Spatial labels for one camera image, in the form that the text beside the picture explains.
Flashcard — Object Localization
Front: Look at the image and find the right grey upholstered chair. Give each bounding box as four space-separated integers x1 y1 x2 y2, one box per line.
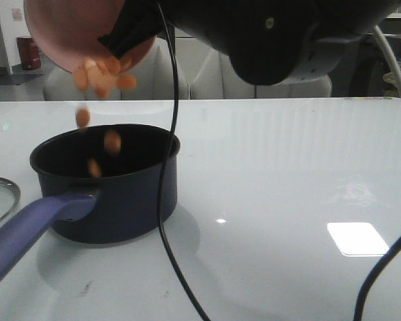
190 49 332 100

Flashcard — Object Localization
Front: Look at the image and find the dark side table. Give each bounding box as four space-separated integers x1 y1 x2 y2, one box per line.
349 34 401 97

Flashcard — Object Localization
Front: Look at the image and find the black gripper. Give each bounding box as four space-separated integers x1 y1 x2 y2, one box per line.
143 0 401 86

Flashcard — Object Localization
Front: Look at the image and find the grey upholstered chair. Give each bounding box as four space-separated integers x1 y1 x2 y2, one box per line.
190 49 332 100
43 38 174 101

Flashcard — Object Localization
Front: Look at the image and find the red trash bin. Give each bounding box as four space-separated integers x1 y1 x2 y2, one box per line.
17 36 41 70

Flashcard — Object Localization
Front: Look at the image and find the glass lid with blue knob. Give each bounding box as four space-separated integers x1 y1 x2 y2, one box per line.
0 177 21 222

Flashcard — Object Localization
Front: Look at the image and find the pink plastic bowl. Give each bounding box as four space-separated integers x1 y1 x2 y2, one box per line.
23 0 158 75

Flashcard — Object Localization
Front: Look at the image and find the white and black cable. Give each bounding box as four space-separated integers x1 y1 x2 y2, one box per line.
353 25 401 321

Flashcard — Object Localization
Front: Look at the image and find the orange ham slice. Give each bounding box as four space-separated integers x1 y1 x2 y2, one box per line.
104 129 122 156
76 108 90 129
87 158 102 178

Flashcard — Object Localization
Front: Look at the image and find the left grey upholstered chair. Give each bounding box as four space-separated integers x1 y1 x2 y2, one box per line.
43 38 174 101

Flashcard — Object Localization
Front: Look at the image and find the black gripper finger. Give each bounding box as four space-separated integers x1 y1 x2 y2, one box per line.
97 1 167 60

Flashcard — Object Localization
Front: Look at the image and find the dark blue saucepan purple handle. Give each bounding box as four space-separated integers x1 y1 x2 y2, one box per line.
0 124 180 281

